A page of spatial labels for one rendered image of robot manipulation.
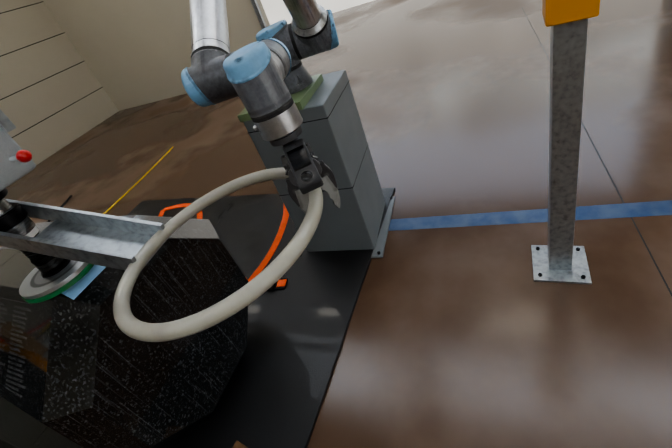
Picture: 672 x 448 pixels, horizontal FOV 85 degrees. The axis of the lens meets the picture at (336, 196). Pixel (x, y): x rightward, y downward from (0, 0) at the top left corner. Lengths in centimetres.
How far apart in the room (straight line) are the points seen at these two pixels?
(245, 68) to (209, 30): 26
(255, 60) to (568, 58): 90
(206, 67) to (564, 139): 109
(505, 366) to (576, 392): 21
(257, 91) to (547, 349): 132
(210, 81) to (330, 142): 85
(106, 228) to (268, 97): 64
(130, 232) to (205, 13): 58
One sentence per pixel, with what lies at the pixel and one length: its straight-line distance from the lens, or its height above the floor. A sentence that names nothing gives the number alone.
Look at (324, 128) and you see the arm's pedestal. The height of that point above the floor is 75.
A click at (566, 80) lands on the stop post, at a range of 131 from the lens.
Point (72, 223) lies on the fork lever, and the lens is 124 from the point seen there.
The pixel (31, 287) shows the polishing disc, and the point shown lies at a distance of 138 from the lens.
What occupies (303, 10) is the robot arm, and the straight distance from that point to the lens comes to 152.
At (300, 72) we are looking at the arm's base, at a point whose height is 95.
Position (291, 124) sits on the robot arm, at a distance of 73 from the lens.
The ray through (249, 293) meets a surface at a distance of 63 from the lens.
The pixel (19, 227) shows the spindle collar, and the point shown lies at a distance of 130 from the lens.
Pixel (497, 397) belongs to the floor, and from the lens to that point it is 150.
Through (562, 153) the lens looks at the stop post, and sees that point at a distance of 143.
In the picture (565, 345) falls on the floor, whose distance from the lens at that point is 161.
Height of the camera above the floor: 137
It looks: 33 degrees down
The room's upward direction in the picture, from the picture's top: 21 degrees counter-clockwise
